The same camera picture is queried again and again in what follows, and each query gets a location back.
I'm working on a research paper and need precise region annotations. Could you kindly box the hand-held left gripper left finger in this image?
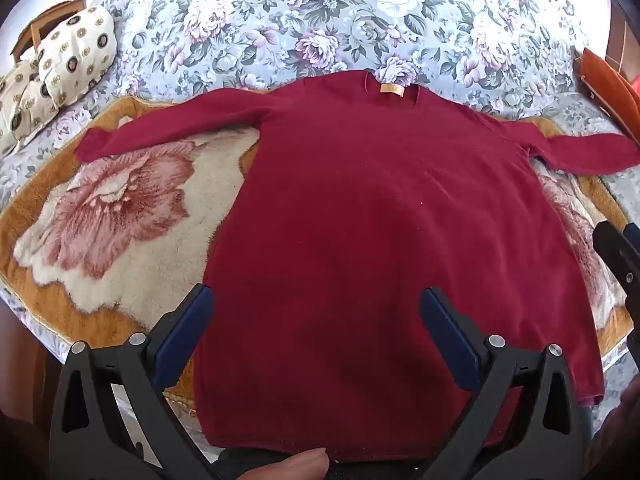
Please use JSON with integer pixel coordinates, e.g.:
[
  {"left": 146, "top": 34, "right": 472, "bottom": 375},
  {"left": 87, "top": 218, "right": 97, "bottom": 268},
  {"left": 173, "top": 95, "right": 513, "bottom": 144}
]
[{"left": 48, "top": 283, "right": 221, "bottom": 480}]

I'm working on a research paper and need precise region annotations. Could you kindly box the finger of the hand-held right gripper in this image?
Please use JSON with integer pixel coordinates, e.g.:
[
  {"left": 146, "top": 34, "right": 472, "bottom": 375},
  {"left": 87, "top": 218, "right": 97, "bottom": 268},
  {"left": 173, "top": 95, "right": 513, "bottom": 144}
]
[{"left": 592, "top": 220, "right": 640, "bottom": 311}]

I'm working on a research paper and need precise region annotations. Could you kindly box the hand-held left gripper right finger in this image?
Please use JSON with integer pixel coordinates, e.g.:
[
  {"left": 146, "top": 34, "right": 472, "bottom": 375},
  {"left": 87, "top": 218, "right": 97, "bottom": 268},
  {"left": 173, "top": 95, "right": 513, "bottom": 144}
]
[{"left": 419, "top": 287, "right": 594, "bottom": 480}]

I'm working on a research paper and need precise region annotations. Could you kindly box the dark red sweater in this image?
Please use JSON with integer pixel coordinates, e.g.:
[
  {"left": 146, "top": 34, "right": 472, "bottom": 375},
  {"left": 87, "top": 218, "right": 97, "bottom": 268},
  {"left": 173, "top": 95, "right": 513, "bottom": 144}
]
[{"left": 75, "top": 71, "right": 640, "bottom": 461}]

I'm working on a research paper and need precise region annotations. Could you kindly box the person's right forearm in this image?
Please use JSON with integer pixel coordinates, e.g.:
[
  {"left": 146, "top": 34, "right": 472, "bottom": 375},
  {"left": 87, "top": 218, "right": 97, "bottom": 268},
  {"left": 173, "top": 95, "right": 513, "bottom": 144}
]
[{"left": 597, "top": 374, "right": 640, "bottom": 466}]

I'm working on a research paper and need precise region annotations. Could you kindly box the person's left hand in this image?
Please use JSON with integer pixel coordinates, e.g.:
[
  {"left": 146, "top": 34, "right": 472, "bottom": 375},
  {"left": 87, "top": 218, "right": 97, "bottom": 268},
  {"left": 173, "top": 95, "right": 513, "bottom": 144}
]
[{"left": 264, "top": 447, "right": 331, "bottom": 480}]

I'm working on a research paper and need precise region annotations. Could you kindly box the orange cream flower blanket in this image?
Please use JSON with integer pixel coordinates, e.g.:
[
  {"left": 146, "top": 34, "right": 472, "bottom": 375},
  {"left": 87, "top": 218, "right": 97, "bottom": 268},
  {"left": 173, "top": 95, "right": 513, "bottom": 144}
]
[{"left": 0, "top": 94, "right": 636, "bottom": 413}]

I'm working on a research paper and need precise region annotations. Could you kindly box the cream patterned pillow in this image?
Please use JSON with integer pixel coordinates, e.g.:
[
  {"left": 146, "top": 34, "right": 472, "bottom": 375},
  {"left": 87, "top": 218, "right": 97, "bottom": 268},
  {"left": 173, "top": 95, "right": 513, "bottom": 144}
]
[
  {"left": 36, "top": 6, "right": 119, "bottom": 112},
  {"left": 0, "top": 59, "right": 57, "bottom": 157}
]

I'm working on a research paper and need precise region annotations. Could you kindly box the floral bedspread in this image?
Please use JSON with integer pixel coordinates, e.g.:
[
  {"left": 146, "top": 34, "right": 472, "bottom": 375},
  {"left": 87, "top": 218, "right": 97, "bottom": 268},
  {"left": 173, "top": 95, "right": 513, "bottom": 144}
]
[{"left": 0, "top": 0, "right": 640, "bottom": 341}]

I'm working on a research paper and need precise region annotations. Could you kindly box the wooden headboard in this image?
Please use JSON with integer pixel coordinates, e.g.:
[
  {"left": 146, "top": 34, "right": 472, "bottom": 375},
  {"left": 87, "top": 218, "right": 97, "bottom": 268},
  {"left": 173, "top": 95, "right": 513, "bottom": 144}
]
[{"left": 12, "top": 0, "right": 88, "bottom": 63}]

